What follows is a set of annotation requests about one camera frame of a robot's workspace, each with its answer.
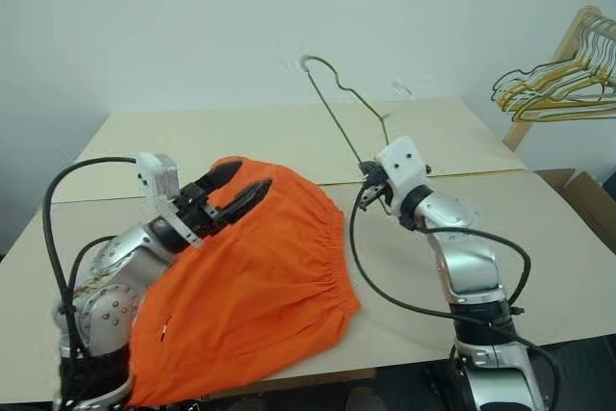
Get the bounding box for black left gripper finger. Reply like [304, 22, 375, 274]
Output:
[194, 160, 244, 193]
[203, 178, 274, 229]

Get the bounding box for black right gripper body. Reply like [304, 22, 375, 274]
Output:
[371, 166, 393, 209]

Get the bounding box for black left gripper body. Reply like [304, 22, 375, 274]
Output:
[176, 181, 228, 236]

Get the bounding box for green wire hanger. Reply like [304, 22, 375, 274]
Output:
[298, 54, 392, 177]

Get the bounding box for orange shorts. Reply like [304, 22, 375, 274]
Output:
[125, 155, 363, 408]

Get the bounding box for wooden hanger rack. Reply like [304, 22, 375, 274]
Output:
[501, 5, 616, 148]

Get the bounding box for brown cardboard box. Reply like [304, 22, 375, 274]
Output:
[532, 167, 616, 259]

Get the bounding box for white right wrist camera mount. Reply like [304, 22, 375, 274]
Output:
[375, 137, 430, 214]

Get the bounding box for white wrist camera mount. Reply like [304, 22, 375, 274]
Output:
[135, 152, 203, 249]
[375, 137, 430, 214]

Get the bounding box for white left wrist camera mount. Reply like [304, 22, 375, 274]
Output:
[135, 152, 203, 249]

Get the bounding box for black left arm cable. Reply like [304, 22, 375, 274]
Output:
[41, 156, 141, 359]

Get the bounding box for yellow wire hanger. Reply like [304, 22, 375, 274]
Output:
[510, 25, 616, 124]

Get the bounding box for dark wire hanger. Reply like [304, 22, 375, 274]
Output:
[491, 60, 616, 100]

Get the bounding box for bunch of wire hangers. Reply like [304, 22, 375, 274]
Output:
[497, 20, 616, 113]

